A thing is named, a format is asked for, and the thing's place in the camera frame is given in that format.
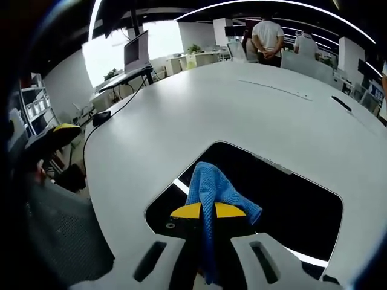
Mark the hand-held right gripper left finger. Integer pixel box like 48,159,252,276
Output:
70,202,203,290

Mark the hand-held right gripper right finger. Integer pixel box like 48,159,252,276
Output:
214,202,343,290

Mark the blue cleaning cloth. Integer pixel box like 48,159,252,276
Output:
185,161,264,285

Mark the white storage shelf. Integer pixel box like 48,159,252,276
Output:
18,73,60,135

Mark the black chair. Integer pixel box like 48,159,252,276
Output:
55,164,89,193

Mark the grey mesh office chair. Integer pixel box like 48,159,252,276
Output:
23,180,116,286

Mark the dark standing desk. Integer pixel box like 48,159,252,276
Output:
97,66,154,94

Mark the computer monitor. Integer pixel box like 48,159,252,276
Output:
123,29,151,73

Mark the long curved ceiling light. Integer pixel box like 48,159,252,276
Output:
174,0,378,45
88,0,103,39

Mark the black remote control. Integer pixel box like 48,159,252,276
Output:
330,95,353,112

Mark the white office chair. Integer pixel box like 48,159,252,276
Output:
226,40,248,63
280,51,336,84

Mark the black device with cable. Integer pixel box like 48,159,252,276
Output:
91,110,112,128

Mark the black cable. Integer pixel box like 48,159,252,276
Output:
82,77,152,160

